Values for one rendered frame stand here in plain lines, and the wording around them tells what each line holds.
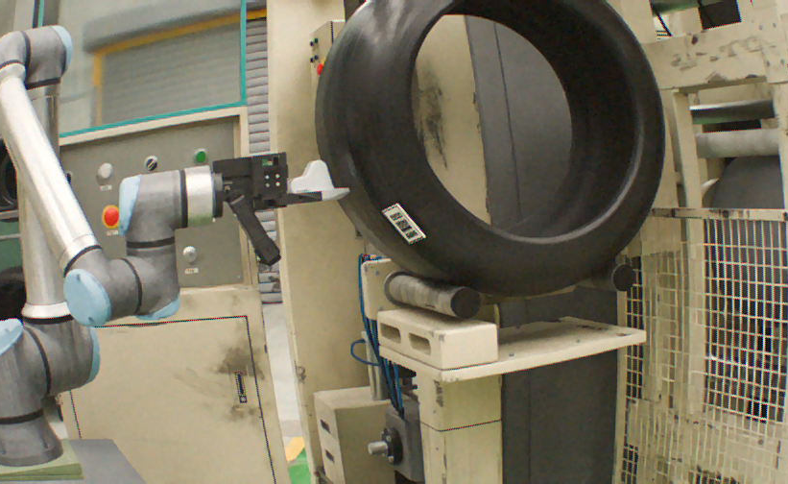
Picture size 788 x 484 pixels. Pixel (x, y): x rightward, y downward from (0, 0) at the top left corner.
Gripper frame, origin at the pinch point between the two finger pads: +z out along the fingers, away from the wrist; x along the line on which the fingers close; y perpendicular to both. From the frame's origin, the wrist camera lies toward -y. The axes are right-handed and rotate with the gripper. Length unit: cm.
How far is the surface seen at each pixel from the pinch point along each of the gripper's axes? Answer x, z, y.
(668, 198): 19, 71, -5
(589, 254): -11.8, 34.9, -11.4
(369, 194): -7.6, 2.2, 0.0
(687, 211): -7, 60, -7
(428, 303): 0.6, 12.0, -17.1
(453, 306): -11.1, 12.2, -16.5
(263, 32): 945, 137, 165
